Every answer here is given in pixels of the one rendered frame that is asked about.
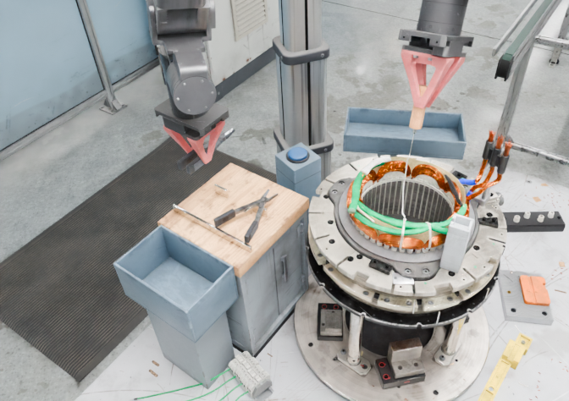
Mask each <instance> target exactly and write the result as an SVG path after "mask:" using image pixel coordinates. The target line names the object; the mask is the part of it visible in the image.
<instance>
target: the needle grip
mask: <svg viewBox="0 0 569 401"><path fill-rule="evenodd" d="M418 86H419V91H420V96H423V94H424V92H425V90H426V89H427V87H428V86H427V85H418ZM425 110H426V107H425V108H419V107H414V103H413V108H412V116H411V121H410V125H409V127H410V128H412V129H421V128H422V126H423V118H424V113H425Z"/></svg>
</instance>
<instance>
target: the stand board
mask: <svg viewBox="0 0 569 401"><path fill-rule="evenodd" d="M215 184H218V185H220V186H222V187H224V188H225V189H227V190H228V192H229V198H225V197H223V196H221V195H219V194H217V193H216V192H215V189H214V185H215ZM267 189H269V190H270V191H269V192H268V194H267V196H266V197H268V198H269V197H271V196H273V195H275V194H277V193H278V195H277V196H276V197H275V198H273V199H272V200H271V201H270V202H267V204H265V208H267V214H268V216H267V217H263V216H261V219H260V222H259V224H258V229H257V231H256V232H255V234H254V236H253V237H252V239H251V241H250V243H249V245H251V248H252V253H250V252H248V251H246V250H243V249H242V248H241V247H239V246H237V245H235V244H233V243H231V242H229V241H228V240H226V239H224V238H222V237H220V236H218V235H217V234H215V233H213V232H211V231H209V230H208V229H206V228H204V227H202V226H201V225H199V224H197V223H195V222H192V221H191V220H190V219H188V218H186V217H184V216H182V215H180V214H179V213H177V212H175V211H174V209H173V210H172V211H171V212H169V213H168V214H167V215H166V216H164V217H163V218H162V219H160V220H159V221H158V222H157V224H158V226H160V225H163V226H164V227H166V228H168V229H170V230H172V231H173V232H175V233H177V234H178V235H180V236H182V237H183V238H185V239H188V240H189V241H190V242H192V243H193V244H196V245H198V246H199V247H201V248H203V249H204V250H206V251H208V252H210V253H211V254H213V255H215V256H217V257H218V258H220V259H221V260H223V261H226V262H227V263H229V264H230V265H231V266H233V267H234V271H235V275H236V276H237V277H242V276H243V275H244V274H245V273H246V272H247V271H248V270H249V269H250V268H251V267H252V266H253V265H254V264H255V263H256V262H257V260H258V259H259V258H260V257H261V256H262V255H263V254H264V253H265V252H266V251H267V250H268V249H269V248H270V247H271V246H272V245H273V244H274V243H275V242H276V241H277V240H278V239H279V238H280V237H281V236H282V235H283V234H284V233H285V232H286V231H287V230H288V229H289V228H290V227H291V226H292V225H293V224H294V223H295V221H296V220H297V219H298V218H299V217H300V216H301V215H302V214H303V213H304V212H305V211H306V210H307V209H308V208H309V198H306V197H305V196H303V195H300V194H298V193H296V192H294V191H292V190H289V189H286V188H285V187H283V186H281V185H279V184H276V183H274V182H272V181H270V180H268V179H265V178H263V177H261V176H259V175H256V174H254V173H252V172H250V171H247V170H245V169H244V168H241V167H239V166H236V165H234V164H233V163H230V164H229V165H228V166H226V167H225V168H224V169H222V170H221V171H220V172H219V173H217V174H216V175H215V176H213V177H212V178H211V179H210V180H208V181H207V182H206V183H205V184H204V185H203V186H202V187H200V188H199V189H198V190H196V191H195V192H194V193H193V194H191V195H190V196H189V197H188V198H186V199H185V200H184V201H182V202H181V203H180V204H179V205H178V206H179V207H181V208H183V209H185V210H186V211H188V212H190V213H192V214H194V215H195V216H197V217H199V218H201V219H203V220H205V221H206V222H209V223H211V224H212V225H214V221H213V219H214V218H215V217H218V216H220V215H222V214H223V213H225V212H227V211H229V210H230V209H232V208H233V209H236V208H239V207H241V206H244V205H247V204H249V203H252V202H253V201H257V200H260V199H261V197H262V195H263V194H264V193H265V192H266V191H267ZM255 217H256V213H255V212H254V211H253V210H252V209H250V210H248V211H247V212H246V213H244V212H242V213H239V214H237V215H235V217H234V218H232V219H231V220H229V221H227V222H226V223H224V224H222V225H220V226H218V228H220V229H222V230H223V231H225V232H226V233H229V234H231V235H233V236H235V237H236V238H237V239H240V240H242V241H244V242H245V240H244V235H245V234H246V231H247V230H248V228H249V227H250V226H251V223H252V222H253V220H255ZM214 226H215V225H214ZM215 227H216V226H215Z"/></svg>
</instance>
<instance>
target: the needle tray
mask: <svg viewBox="0 0 569 401"><path fill-rule="evenodd" d="M411 116H412V110H399V109H383V108H369V107H348V109H347V114H346V120H345V130H344V139H343V151H350V152H362V153H374V154H377V156H378V158H379V157H380V156H384V155H390V157H397V155H407V156H409V155H410V149H411V145H412V150H411V155H410V156H415V157H424V158H425V157H433V158H445V159H457V160H463V157H464V153H465V150H466V146H467V138H466V132H465V125H464V119H463V113H443V112H428V111H425V113H424V118H423V126H422V128H421V129H418V130H417V132H416V133H415V134H414V139H413V142H412V137H413V133H412V128H410V127H409V125H410V121H411Z"/></svg>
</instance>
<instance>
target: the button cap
mask: <svg viewBox="0 0 569 401"><path fill-rule="evenodd" d="M288 157H289V159H291V160H293V161H301V160H304V159H306V158H307V150H306V149H304V148H302V147H293V148H291V149H290V150H289V152H288Z"/></svg>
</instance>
